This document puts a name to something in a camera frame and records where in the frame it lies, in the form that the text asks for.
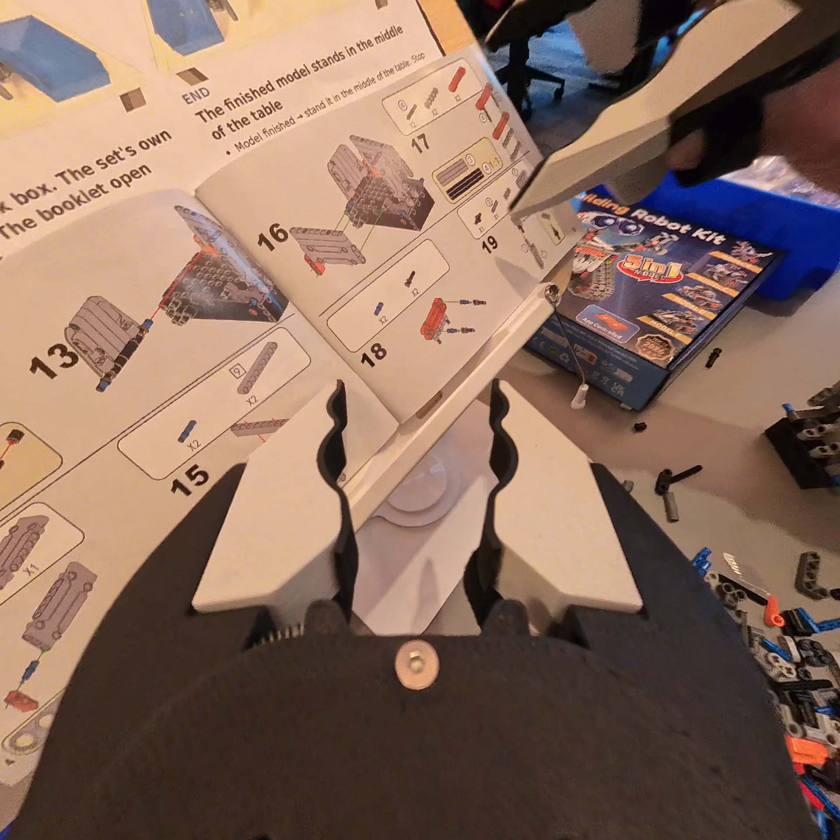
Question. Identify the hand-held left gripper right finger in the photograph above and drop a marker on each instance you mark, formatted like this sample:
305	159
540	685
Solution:
564	525

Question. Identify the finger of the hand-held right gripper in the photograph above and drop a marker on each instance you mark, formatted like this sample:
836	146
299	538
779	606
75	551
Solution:
656	118
604	33

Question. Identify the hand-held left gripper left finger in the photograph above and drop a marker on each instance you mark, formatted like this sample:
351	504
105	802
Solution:
275	525

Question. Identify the instruction booklet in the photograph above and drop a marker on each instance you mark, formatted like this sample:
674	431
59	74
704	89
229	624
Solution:
197	328

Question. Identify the grey black robot model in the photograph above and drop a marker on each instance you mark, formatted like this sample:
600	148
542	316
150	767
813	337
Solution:
807	439

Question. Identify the person's right hand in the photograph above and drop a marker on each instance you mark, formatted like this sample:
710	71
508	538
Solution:
800	124

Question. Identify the clear plastic bag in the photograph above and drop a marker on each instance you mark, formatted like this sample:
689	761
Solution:
787	177

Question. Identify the black office chair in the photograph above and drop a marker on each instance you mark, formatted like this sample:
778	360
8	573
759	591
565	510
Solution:
525	59

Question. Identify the grey axle connector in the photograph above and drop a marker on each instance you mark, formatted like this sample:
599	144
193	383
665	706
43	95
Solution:
670	506

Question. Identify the black connector piece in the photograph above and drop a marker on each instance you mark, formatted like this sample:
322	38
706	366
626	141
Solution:
664	482

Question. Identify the blue plastic bin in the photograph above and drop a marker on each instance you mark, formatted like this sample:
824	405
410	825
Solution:
800	229

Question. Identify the black axle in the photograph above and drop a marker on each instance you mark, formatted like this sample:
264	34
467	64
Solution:
688	471

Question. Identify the robot kit box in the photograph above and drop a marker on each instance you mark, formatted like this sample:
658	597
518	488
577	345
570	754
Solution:
656	295

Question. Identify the wooden board document stand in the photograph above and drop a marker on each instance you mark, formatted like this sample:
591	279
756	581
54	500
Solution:
459	367

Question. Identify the orange cone piece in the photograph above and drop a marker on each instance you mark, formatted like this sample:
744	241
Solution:
774	610

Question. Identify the black angled beam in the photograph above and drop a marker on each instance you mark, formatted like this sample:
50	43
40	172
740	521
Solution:
808	574

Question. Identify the pile of plastic building pieces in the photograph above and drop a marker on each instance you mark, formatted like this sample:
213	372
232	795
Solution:
800	669

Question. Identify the white instruction sheet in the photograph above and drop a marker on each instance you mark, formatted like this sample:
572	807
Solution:
262	65

